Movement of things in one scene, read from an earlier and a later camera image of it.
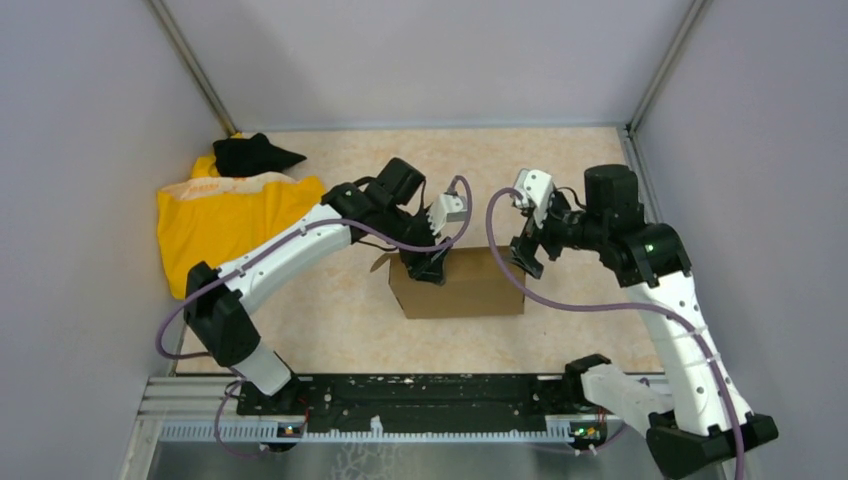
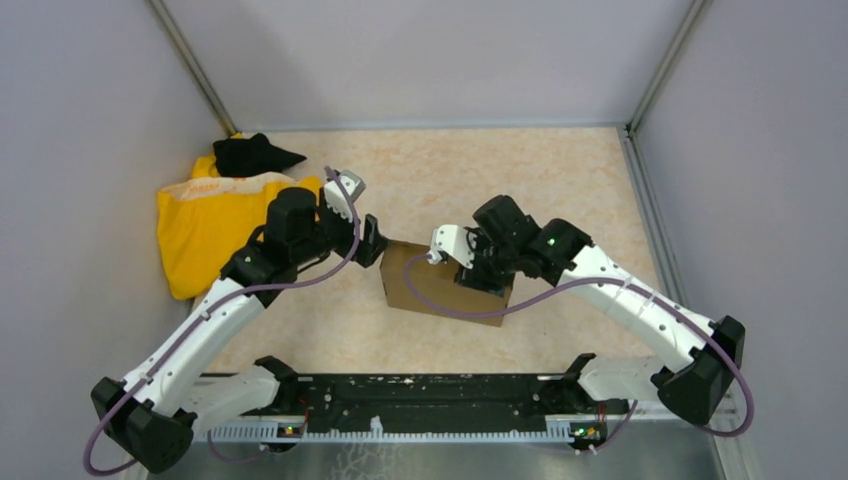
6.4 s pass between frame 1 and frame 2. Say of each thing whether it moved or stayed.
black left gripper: moved
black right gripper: moved
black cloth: stayed
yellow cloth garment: stayed
